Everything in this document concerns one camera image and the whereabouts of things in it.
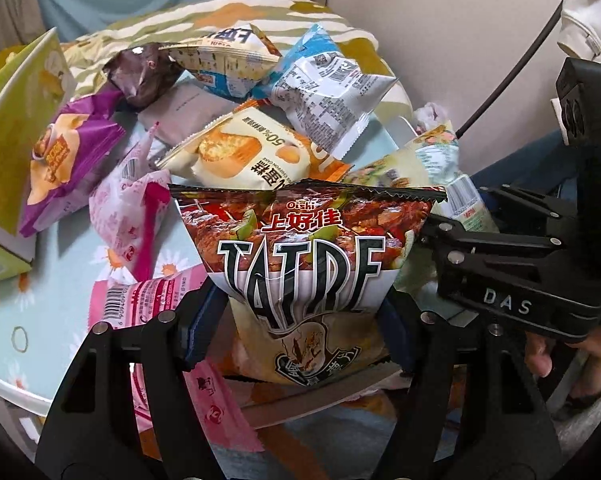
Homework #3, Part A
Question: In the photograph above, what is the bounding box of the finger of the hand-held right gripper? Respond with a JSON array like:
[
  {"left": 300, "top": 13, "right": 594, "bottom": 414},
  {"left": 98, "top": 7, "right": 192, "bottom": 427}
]
[
  {"left": 480, "top": 185, "right": 577, "bottom": 220},
  {"left": 419, "top": 212, "right": 566, "bottom": 286}
]

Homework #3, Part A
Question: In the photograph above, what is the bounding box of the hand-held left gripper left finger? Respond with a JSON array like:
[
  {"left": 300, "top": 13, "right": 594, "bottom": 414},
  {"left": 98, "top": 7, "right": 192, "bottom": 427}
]
[{"left": 34, "top": 287, "right": 231, "bottom": 480}]

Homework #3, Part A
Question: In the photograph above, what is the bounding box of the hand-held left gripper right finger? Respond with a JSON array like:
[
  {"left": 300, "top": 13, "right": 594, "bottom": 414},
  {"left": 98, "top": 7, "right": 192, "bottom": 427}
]
[{"left": 377, "top": 292, "right": 563, "bottom": 480}]

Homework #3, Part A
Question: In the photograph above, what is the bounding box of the brown barbecue chip bag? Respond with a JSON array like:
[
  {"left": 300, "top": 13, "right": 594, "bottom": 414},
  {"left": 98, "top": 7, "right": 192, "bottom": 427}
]
[{"left": 169, "top": 178, "right": 447, "bottom": 387}]

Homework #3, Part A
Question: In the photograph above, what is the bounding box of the light blue and white snack bag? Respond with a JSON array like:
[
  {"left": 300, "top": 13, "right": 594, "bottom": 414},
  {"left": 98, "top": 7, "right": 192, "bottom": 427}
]
[{"left": 253, "top": 23, "right": 398, "bottom": 158}]

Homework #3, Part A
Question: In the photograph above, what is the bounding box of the dark brown snack bag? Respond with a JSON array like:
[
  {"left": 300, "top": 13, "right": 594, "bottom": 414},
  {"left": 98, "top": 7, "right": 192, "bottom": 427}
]
[{"left": 103, "top": 42, "right": 184, "bottom": 111}]

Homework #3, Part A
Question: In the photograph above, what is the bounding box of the cream and blue cheese snack bag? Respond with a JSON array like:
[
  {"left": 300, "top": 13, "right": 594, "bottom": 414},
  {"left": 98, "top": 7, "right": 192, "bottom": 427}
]
[{"left": 159, "top": 22, "right": 284, "bottom": 102}]

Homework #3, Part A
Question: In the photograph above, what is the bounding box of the green storage box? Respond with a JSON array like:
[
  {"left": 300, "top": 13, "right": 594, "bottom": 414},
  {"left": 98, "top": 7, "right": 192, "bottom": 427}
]
[{"left": 0, "top": 27, "right": 78, "bottom": 286}]

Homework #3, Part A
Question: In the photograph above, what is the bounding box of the person's right hand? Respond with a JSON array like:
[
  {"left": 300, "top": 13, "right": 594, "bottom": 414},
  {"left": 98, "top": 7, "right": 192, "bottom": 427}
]
[{"left": 524, "top": 326, "right": 601, "bottom": 411}]

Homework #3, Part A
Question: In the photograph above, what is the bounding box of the dark blue cloth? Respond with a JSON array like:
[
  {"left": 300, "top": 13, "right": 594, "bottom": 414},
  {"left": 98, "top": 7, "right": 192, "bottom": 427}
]
[{"left": 473, "top": 130, "right": 578, "bottom": 201}]

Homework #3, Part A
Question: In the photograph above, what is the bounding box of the pink barcode snack packet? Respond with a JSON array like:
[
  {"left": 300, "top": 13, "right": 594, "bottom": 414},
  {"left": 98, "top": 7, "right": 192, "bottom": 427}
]
[{"left": 89, "top": 265, "right": 264, "bottom": 453}]

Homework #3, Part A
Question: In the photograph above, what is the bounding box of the green and white snack bag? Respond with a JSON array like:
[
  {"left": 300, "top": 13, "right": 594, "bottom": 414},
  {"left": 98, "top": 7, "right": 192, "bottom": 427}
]
[{"left": 343, "top": 120, "right": 498, "bottom": 235}]

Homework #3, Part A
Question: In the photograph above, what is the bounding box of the white crumpled packet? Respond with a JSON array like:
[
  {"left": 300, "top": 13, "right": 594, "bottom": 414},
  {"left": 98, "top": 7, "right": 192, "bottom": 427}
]
[{"left": 409, "top": 101, "right": 450, "bottom": 135}]

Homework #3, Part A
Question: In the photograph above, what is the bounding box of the pink and white translucent packet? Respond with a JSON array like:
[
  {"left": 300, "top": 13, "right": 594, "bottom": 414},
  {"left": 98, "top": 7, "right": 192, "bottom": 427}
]
[{"left": 89, "top": 122, "right": 174, "bottom": 283}]

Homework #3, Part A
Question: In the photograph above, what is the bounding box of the light blue floral pillow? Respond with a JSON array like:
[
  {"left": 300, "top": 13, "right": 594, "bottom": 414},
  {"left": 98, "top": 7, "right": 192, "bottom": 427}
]
[{"left": 0, "top": 110, "right": 211, "bottom": 416}]

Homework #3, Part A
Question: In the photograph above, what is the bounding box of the cream cake snack bag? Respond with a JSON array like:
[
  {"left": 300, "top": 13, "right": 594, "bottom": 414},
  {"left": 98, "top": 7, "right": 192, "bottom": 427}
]
[{"left": 156, "top": 105, "right": 353, "bottom": 192}]

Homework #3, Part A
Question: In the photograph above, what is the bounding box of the purple snack bag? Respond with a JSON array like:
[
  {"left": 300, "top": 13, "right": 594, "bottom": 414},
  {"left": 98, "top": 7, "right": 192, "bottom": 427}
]
[{"left": 19, "top": 85, "right": 126, "bottom": 238}]

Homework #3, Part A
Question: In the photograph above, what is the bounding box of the grey snack packet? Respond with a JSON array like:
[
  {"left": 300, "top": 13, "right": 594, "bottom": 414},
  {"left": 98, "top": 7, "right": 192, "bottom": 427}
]
[{"left": 138, "top": 80, "right": 241, "bottom": 150}]

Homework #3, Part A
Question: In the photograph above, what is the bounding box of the black cable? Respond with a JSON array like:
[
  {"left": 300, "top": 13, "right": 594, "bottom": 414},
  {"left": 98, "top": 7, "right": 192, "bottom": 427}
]
[{"left": 454, "top": 0, "right": 567, "bottom": 138}]

